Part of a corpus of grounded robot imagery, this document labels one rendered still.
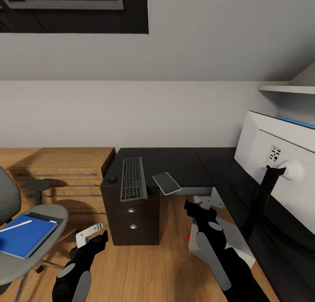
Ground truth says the monitor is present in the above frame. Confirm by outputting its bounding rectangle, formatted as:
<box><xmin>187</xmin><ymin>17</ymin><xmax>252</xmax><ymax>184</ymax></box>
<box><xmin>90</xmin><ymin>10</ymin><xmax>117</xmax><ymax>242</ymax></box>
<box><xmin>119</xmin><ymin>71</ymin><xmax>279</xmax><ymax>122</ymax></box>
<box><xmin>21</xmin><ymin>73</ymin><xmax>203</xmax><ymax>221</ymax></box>
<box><xmin>234</xmin><ymin>111</ymin><xmax>315</xmax><ymax>257</ymax></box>

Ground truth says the keyboard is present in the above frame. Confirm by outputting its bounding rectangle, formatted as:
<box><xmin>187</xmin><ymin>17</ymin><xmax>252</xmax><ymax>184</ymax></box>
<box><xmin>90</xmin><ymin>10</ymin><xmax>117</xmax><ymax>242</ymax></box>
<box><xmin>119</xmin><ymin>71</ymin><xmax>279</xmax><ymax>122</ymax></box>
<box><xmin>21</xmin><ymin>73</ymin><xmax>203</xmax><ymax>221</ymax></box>
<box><xmin>120</xmin><ymin>157</ymin><xmax>147</xmax><ymax>202</ymax></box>

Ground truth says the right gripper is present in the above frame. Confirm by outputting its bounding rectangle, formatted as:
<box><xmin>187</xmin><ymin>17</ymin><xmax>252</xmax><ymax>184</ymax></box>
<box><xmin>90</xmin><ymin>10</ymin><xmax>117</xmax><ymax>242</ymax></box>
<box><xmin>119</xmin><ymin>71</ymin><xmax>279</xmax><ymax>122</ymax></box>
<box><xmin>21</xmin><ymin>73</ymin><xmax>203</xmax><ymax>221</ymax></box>
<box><xmin>184</xmin><ymin>199</ymin><xmax>217</xmax><ymax>222</ymax></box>

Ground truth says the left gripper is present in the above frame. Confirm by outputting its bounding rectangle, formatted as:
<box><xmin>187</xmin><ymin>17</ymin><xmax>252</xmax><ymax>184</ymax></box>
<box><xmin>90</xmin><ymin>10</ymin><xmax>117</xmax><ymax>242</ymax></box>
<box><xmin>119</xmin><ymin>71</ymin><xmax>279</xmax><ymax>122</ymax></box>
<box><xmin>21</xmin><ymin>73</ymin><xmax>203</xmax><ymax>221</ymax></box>
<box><xmin>69</xmin><ymin>230</ymin><xmax>109</xmax><ymax>263</ymax></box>

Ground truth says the notebook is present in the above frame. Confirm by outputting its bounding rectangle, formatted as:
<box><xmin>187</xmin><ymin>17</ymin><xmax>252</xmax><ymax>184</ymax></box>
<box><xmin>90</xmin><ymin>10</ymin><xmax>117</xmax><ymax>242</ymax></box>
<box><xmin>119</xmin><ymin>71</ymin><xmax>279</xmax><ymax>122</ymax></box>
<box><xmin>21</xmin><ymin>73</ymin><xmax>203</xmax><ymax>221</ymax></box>
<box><xmin>153</xmin><ymin>172</ymin><xmax>181</xmax><ymax>195</ymax></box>

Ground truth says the swivel chair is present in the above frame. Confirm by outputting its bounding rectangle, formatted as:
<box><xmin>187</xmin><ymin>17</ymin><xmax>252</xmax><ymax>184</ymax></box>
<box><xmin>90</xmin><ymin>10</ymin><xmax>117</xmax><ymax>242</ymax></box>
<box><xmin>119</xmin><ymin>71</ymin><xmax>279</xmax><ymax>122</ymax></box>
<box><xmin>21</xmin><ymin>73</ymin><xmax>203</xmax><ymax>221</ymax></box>
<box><xmin>0</xmin><ymin>165</ymin><xmax>81</xmax><ymax>302</ymax></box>

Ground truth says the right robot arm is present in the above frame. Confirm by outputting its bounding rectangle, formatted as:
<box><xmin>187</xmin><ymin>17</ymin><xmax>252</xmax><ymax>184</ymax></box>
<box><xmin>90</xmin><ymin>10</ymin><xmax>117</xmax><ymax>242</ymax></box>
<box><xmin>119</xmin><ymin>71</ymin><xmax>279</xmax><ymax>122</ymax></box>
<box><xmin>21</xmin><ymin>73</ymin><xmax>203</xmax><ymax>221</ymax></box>
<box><xmin>184</xmin><ymin>196</ymin><xmax>271</xmax><ymax>302</ymax></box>

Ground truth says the folder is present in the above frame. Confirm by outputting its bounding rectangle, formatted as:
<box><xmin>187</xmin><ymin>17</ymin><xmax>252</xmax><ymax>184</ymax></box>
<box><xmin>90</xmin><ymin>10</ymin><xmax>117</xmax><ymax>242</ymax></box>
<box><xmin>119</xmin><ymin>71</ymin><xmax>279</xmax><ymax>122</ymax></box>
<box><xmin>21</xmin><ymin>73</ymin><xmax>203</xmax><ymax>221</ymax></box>
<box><xmin>0</xmin><ymin>214</ymin><xmax>58</xmax><ymax>260</ymax></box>

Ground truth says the mouse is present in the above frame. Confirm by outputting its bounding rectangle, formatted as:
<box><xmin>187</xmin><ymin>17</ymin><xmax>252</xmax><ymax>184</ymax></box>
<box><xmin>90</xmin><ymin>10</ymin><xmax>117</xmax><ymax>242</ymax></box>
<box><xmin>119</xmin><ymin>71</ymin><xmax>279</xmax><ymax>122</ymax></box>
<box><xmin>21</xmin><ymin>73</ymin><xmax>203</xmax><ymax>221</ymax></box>
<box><xmin>105</xmin><ymin>175</ymin><xmax>117</xmax><ymax>182</ymax></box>

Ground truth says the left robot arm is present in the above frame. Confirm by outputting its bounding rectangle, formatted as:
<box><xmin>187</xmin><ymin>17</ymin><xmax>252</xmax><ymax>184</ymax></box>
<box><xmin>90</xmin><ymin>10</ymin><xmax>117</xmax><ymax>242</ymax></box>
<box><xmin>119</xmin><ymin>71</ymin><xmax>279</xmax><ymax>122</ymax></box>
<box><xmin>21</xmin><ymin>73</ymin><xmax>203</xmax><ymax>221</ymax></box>
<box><xmin>52</xmin><ymin>223</ymin><xmax>109</xmax><ymax>302</ymax></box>

